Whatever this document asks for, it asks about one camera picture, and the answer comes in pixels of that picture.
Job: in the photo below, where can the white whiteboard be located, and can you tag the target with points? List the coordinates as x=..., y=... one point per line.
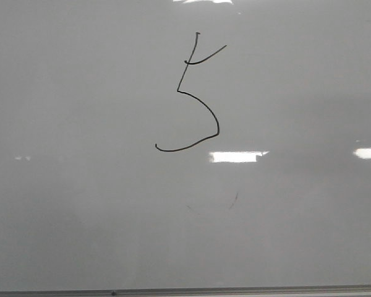
x=163, y=144

